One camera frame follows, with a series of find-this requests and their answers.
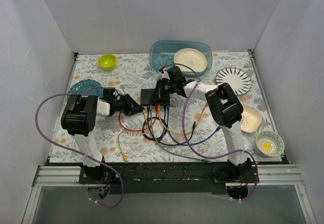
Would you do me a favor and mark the red ethernet cable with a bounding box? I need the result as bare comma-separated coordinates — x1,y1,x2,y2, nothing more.
118,104,161,131

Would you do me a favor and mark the black network switch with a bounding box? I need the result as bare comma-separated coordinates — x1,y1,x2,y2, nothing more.
140,88,170,106

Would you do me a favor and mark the black ethernet cable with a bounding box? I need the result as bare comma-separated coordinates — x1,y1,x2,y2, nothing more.
141,105,197,147

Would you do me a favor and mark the yellow ethernet cable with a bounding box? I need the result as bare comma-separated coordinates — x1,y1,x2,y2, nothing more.
156,102,208,136
117,109,148,163

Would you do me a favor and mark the grey ethernet cable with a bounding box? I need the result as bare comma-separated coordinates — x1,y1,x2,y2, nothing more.
146,106,211,163

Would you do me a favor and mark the blue ethernet cable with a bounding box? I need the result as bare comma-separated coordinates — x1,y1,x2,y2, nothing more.
163,105,220,146

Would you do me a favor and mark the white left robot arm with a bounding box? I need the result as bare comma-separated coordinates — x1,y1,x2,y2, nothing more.
61,87,144,184

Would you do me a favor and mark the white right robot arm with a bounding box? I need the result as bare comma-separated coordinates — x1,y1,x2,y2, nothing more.
151,63,254,182

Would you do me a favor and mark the floral table mat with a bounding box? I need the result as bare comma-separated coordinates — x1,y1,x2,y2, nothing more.
49,51,286,163

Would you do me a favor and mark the cream round plate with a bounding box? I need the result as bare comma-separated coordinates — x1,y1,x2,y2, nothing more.
174,48,208,72

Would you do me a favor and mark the blue transparent plastic container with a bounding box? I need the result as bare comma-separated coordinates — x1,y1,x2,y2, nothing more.
149,40,213,76

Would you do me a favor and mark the teal scalloped plate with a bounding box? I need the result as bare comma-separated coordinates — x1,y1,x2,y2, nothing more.
68,79,103,98

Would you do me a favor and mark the lime green bowl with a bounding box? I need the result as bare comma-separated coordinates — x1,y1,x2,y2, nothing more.
98,54,117,71

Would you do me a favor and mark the blue striped white plate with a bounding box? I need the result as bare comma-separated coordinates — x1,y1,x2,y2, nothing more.
216,67,252,96

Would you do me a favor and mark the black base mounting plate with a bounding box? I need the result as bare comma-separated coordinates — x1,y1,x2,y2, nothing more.
78,162,256,194

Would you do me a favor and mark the cream square dish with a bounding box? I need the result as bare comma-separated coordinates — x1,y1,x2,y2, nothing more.
241,104,263,133

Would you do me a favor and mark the teal patterned yellow-centre bowl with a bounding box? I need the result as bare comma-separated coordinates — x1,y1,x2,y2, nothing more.
255,130,285,157

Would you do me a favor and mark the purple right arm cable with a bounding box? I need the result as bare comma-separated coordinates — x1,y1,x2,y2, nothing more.
159,62,260,202

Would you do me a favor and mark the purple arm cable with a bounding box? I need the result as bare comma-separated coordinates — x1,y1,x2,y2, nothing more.
35,86,125,209
159,62,260,202

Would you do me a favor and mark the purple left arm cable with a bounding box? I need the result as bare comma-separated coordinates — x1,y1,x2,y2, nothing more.
35,86,125,209

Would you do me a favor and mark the aluminium frame rail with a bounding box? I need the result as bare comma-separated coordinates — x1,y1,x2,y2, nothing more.
33,164,304,187

